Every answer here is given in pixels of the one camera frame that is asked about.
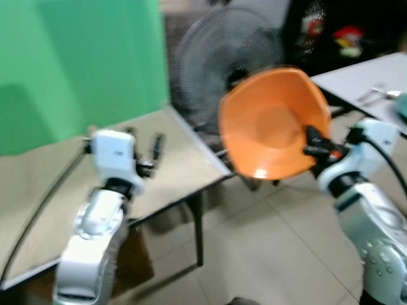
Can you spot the silver fork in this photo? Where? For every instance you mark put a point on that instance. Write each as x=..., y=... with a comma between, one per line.
x=370, y=94

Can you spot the black standing fan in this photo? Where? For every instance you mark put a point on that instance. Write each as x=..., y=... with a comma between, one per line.
x=216, y=57

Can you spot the orange plastic bowl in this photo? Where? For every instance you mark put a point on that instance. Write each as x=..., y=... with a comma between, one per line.
x=270, y=124

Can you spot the beige table with black legs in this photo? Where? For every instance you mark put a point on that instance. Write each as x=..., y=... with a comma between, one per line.
x=172, y=159

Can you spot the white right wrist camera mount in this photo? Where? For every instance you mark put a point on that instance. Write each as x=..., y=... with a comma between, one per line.
x=378, y=136

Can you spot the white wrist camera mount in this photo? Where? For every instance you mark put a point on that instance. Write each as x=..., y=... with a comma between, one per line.
x=114, y=155
x=378, y=136

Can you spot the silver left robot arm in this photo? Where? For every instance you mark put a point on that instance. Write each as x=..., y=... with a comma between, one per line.
x=94, y=238

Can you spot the white table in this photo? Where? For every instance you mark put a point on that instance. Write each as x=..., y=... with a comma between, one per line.
x=365, y=73

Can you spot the silver spoon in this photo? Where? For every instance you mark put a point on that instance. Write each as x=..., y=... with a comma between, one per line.
x=391, y=94

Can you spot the black cloth with red print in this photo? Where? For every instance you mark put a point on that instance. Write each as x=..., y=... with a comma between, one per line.
x=337, y=25

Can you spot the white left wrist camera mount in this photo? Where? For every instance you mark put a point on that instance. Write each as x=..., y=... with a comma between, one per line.
x=114, y=155

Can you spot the green backdrop screen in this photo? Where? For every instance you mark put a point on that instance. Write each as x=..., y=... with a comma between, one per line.
x=82, y=63

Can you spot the teal plate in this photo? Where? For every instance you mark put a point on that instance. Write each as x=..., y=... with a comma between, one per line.
x=402, y=107

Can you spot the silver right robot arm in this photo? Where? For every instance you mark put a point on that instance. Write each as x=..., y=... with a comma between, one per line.
x=375, y=235

